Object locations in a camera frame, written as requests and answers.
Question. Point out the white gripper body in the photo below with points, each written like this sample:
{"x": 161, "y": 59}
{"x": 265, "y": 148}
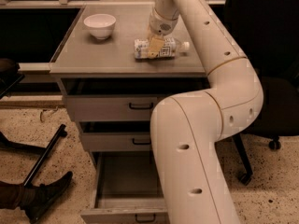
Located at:
{"x": 160, "y": 26}

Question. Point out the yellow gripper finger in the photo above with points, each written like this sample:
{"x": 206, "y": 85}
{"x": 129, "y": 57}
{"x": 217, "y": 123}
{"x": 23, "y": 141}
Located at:
{"x": 156, "y": 42}

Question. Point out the clear plastic bottle white cap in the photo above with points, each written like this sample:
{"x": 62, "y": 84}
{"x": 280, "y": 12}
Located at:
{"x": 170, "y": 49}

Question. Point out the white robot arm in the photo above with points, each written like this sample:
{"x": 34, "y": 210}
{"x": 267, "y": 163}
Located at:
{"x": 185, "y": 127}

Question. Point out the grey drawer cabinet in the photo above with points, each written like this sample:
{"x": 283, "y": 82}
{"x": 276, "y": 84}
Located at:
{"x": 83, "y": 56}

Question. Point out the grey top drawer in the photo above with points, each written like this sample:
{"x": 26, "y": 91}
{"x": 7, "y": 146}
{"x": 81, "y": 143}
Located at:
{"x": 122, "y": 98}

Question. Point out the grey drawer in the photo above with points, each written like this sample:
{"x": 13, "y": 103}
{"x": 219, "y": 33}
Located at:
{"x": 122, "y": 98}
{"x": 127, "y": 190}
{"x": 98, "y": 136}

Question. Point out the grey middle drawer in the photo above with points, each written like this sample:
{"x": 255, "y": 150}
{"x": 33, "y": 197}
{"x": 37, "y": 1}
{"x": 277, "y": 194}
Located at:
{"x": 98, "y": 136}

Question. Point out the grey bottom drawer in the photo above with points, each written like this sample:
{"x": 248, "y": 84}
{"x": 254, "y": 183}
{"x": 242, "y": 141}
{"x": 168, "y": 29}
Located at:
{"x": 127, "y": 190}

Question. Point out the white ceramic bowl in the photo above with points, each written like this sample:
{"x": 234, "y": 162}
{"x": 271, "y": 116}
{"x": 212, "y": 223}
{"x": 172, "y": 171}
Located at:
{"x": 100, "y": 26}

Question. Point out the black office chair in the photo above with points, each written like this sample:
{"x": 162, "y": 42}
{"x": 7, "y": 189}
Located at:
{"x": 268, "y": 32}

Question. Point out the dark stool seat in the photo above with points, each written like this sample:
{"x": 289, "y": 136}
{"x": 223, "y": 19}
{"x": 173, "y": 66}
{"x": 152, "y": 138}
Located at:
{"x": 9, "y": 75}

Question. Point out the black chair base left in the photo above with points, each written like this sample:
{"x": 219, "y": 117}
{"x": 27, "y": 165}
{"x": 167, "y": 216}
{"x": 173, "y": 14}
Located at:
{"x": 42, "y": 152}

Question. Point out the black shoe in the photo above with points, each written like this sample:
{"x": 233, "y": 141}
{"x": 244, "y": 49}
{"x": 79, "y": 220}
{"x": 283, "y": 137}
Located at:
{"x": 38, "y": 200}

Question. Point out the brown trouser leg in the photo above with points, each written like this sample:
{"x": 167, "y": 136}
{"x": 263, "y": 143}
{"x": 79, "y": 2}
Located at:
{"x": 15, "y": 195}

